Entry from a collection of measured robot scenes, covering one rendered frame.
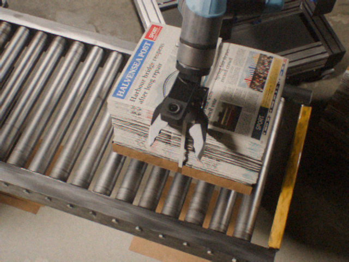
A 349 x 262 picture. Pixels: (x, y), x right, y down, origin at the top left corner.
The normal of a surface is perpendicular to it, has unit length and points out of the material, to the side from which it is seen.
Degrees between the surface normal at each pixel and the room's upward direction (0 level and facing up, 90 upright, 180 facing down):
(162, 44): 9
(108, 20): 0
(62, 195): 0
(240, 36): 0
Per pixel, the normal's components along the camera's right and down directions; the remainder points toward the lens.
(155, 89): 0.10, -0.58
